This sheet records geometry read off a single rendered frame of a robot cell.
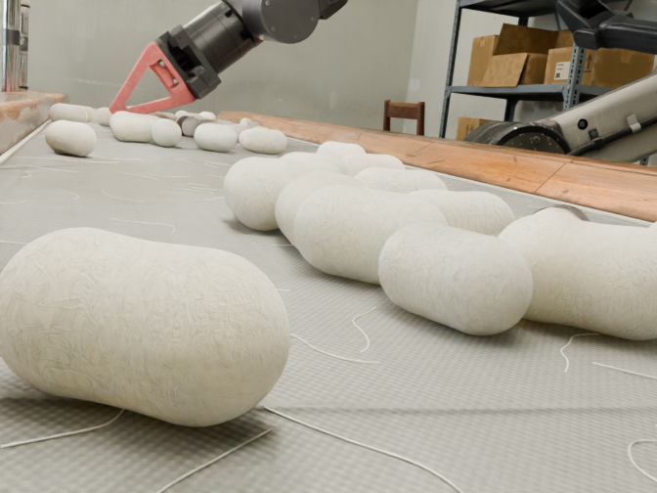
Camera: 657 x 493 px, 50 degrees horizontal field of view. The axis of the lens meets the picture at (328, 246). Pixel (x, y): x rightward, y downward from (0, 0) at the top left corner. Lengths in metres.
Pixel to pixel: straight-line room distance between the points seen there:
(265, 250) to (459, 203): 0.05
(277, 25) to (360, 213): 0.52
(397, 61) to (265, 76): 1.02
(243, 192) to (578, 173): 0.28
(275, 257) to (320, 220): 0.03
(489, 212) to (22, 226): 0.12
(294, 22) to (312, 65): 4.60
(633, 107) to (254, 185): 0.83
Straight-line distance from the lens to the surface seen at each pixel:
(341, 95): 5.32
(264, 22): 0.66
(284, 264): 0.17
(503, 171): 0.50
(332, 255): 0.15
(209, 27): 0.72
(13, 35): 1.15
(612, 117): 0.99
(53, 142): 0.42
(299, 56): 5.24
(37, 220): 0.21
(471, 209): 0.18
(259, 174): 0.20
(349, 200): 0.15
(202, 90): 0.69
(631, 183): 0.42
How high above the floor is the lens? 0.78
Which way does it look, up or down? 11 degrees down
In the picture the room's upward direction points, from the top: 6 degrees clockwise
